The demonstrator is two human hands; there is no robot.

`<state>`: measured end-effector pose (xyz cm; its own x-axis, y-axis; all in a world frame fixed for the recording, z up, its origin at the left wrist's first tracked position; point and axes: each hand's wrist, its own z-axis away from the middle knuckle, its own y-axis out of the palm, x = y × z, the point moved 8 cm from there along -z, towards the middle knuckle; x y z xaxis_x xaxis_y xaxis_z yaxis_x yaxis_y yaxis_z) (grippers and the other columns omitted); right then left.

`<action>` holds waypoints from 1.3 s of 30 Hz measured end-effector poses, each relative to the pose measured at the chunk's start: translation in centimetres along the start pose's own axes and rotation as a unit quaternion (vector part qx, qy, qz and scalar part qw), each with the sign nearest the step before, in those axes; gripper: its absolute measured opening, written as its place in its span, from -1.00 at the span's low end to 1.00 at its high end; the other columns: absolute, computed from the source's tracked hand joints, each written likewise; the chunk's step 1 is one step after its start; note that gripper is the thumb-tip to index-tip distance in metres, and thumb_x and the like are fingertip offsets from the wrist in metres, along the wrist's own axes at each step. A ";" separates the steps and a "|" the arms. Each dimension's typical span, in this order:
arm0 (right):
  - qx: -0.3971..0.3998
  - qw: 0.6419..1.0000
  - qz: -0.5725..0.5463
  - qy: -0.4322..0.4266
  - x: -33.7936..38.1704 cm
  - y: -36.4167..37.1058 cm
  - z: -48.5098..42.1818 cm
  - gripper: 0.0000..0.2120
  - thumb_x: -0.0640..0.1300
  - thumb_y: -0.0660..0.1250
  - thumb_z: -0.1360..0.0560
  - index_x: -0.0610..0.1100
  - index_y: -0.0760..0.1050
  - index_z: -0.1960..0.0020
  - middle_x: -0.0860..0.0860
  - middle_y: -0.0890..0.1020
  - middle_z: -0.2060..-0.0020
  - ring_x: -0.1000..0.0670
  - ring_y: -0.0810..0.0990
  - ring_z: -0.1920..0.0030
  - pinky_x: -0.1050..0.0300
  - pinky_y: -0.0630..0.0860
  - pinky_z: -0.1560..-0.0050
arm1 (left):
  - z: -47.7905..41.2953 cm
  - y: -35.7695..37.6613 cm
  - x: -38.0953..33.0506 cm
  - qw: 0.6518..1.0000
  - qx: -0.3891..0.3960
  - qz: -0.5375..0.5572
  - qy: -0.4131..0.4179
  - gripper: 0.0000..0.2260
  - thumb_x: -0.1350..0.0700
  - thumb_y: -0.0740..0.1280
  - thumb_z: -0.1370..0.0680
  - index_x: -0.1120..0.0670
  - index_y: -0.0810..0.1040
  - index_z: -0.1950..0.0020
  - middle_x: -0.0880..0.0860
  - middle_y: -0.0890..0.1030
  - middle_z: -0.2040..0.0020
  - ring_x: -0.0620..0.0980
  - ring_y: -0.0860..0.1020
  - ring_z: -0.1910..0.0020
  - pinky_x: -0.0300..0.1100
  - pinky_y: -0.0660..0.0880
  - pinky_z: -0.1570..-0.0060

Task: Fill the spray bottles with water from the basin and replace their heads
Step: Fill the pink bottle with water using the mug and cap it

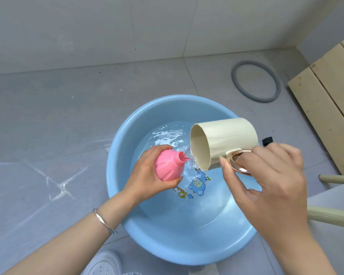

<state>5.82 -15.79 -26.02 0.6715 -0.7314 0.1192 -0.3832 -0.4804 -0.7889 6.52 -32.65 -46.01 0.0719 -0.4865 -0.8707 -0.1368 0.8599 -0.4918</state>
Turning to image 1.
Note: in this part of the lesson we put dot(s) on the person's left thumb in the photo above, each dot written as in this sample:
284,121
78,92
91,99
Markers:
173,183

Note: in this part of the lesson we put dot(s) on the person's left forearm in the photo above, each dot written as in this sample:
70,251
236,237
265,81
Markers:
74,243

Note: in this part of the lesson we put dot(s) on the person's right thumb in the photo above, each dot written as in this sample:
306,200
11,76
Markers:
232,176

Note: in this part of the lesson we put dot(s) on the white shoe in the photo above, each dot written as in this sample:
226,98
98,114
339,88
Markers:
106,264

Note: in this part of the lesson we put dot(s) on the light blue plastic basin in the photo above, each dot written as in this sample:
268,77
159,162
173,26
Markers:
175,229

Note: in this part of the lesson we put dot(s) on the person's right hand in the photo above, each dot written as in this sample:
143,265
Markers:
275,191

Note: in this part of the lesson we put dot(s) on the pale wooden slatted board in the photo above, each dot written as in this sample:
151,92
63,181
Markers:
326,105

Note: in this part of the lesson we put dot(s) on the cream framed stool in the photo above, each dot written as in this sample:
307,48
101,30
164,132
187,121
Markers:
332,217

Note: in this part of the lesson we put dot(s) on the person's right forearm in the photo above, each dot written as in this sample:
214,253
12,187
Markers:
295,254

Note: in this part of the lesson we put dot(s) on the small black cap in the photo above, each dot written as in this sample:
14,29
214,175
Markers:
267,141

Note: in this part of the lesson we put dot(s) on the person's left hand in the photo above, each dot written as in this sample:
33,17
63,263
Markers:
140,177

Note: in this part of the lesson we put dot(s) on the pink rubber bulb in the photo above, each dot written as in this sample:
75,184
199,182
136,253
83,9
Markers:
168,166

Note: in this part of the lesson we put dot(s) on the clear plastic floor sheet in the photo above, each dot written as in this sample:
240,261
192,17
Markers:
46,183

